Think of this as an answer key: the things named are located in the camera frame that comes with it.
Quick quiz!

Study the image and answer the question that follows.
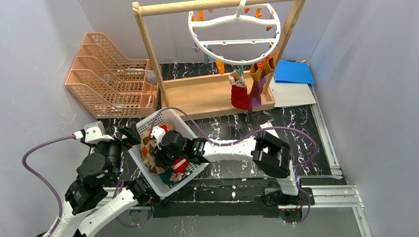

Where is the teal left clothes peg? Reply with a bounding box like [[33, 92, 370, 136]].
[[204, 47, 212, 65]]

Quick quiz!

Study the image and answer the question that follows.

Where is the white card box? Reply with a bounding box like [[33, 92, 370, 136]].
[[259, 122, 278, 137]]

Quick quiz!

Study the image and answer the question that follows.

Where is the orange front-left clothes peg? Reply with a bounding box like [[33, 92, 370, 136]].
[[215, 60, 225, 75]]

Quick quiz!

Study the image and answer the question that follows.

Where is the peach plastic file organizer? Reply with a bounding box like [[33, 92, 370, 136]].
[[65, 33, 159, 119]]

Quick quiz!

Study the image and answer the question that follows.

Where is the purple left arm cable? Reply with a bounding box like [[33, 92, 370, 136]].
[[22, 135, 76, 230]]

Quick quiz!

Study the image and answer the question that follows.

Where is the argyle brown sock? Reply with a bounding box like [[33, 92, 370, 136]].
[[140, 130, 166, 175]]

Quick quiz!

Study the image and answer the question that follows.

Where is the wooden hanger rack stand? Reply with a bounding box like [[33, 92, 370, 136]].
[[132, 0, 305, 119]]

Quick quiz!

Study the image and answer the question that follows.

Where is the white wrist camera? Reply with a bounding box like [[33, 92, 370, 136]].
[[72, 121, 115, 145], [149, 125, 169, 150]]

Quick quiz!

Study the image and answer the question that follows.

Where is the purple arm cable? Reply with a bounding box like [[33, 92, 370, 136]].
[[149, 107, 319, 225], [22, 135, 76, 230]]

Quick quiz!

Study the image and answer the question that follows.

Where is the blue folder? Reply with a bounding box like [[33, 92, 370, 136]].
[[274, 60, 315, 84]]

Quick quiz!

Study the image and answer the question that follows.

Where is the red white striped sock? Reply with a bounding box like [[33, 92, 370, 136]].
[[172, 158, 189, 173]]

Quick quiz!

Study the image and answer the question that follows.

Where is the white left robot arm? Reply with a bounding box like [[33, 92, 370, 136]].
[[41, 121, 152, 237]]

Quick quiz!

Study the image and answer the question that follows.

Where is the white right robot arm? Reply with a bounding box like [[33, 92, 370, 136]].
[[150, 127, 300, 205]]

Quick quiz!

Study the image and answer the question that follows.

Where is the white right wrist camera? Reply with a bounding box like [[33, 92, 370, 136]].
[[149, 125, 169, 150]]

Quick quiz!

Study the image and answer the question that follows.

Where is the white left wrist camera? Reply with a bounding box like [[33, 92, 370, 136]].
[[72, 121, 115, 145]]

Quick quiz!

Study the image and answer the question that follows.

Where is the white round clip hanger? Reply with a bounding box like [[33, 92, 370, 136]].
[[187, 0, 281, 65]]

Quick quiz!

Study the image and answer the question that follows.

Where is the purple sock with yellow cuff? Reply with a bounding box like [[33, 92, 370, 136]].
[[248, 65, 262, 113]]

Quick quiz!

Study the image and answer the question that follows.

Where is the dark green sock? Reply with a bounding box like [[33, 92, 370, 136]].
[[159, 170, 190, 185]]

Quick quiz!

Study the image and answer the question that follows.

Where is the orange front-right clothes peg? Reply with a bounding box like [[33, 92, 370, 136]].
[[265, 52, 278, 61]]

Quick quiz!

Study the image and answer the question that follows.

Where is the teal clothes peg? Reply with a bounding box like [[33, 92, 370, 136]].
[[235, 65, 244, 76], [204, 47, 212, 65]]

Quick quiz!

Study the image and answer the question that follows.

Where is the white paper sheet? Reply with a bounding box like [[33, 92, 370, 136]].
[[269, 76, 316, 108]]

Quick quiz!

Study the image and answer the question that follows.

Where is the beige animal face sock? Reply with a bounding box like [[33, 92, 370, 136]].
[[228, 72, 249, 110]]

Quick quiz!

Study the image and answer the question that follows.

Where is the lilac clothes peg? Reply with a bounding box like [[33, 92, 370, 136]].
[[192, 43, 201, 53]]

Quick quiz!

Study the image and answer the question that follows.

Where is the teal front clothes peg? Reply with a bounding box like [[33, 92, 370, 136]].
[[235, 65, 244, 76]]

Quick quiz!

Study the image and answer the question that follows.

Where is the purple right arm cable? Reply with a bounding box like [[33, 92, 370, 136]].
[[149, 107, 319, 225]]

